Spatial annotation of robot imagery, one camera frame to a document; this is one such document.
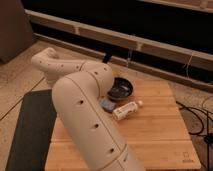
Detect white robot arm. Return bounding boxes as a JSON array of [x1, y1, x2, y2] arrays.
[[31, 48, 145, 171]]

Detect dark round bowl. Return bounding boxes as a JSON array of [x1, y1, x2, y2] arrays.
[[107, 77, 133, 101]]

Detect blue sponge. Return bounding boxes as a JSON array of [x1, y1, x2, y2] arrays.
[[100, 99, 116, 113]]

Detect white plastic bottle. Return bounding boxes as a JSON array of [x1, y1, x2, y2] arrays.
[[113, 100, 143, 121]]

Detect black floor mat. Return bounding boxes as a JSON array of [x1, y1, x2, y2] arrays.
[[5, 90, 56, 171]]

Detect brown cabinet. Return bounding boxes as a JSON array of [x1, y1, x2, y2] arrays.
[[0, 0, 35, 63]]

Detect wooden shelf rail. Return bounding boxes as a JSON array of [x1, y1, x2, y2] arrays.
[[25, 10, 213, 71]]

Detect black cables on floor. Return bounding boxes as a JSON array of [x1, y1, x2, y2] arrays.
[[175, 96, 213, 171]]

